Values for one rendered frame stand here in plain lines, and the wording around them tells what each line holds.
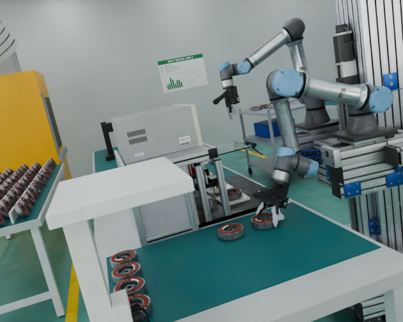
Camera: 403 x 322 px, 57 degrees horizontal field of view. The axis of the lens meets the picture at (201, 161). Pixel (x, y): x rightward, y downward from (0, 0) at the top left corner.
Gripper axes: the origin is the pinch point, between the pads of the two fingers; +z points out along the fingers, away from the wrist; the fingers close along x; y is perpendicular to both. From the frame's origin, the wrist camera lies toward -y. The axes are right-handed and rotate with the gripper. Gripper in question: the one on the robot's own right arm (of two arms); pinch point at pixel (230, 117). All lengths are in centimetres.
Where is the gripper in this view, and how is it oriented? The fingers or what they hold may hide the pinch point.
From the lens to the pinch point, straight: 245.6
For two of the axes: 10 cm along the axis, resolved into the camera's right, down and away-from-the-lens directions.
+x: -1.5, -1.9, 9.7
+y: 9.7, -2.1, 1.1
